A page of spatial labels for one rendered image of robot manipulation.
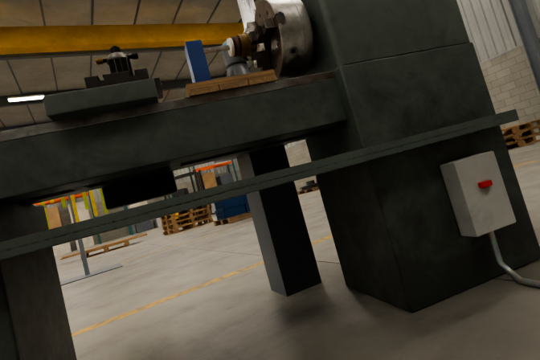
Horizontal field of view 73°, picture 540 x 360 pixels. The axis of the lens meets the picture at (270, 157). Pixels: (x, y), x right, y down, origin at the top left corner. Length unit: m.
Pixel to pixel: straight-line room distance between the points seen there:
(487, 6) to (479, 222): 11.34
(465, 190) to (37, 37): 11.83
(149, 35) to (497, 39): 10.28
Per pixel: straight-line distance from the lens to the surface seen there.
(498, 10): 12.41
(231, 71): 1.95
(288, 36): 1.38
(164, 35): 12.81
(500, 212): 1.48
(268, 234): 1.80
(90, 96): 1.16
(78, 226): 1.04
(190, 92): 1.20
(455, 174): 1.39
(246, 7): 2.07
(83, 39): 12.37
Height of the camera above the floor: 0.52
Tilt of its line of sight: 5 degrees up
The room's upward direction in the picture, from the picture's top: 15 degrees counter-clockwise
